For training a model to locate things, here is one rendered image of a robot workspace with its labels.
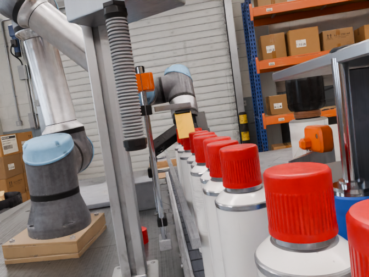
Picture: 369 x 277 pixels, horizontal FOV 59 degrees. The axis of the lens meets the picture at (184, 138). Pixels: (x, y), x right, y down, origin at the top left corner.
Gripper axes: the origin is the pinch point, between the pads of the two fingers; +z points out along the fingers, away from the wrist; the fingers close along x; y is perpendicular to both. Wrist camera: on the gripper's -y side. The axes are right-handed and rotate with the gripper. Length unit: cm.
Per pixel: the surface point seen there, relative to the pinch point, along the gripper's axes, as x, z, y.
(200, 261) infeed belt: -21.5, 18.5, -2.3
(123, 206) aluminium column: -18.2, 6.7, -14.1
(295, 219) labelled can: -62, 20, 0
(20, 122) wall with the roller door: 395, -270, -224
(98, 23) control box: -36.2, -19.7, -13.2
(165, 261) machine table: -7.4, 16.2, -8.3
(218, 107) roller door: 344, -216, 90
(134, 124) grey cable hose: -36.1, 0.1, -9.1
